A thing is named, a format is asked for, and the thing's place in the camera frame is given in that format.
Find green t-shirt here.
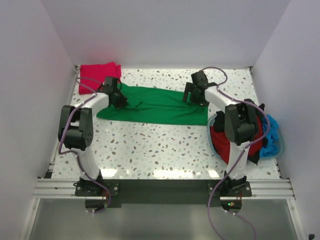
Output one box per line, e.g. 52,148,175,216
96,84,208,126

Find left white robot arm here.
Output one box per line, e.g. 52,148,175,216
58,76,128,199

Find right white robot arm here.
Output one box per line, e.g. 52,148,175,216
182,70,259,197

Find folded pink red t-shirt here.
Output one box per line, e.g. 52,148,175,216
79,62,122,90

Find black t-shirt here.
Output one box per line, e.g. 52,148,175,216
213,99,266,165

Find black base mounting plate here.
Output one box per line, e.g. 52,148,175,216
73,179,252,210

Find bright blue t-shirt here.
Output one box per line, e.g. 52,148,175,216
259,114,280,158

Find translucent blue laundry basket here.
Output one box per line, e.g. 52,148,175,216
207,111,285,164

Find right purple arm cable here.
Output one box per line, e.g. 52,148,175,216
201,66,272,240

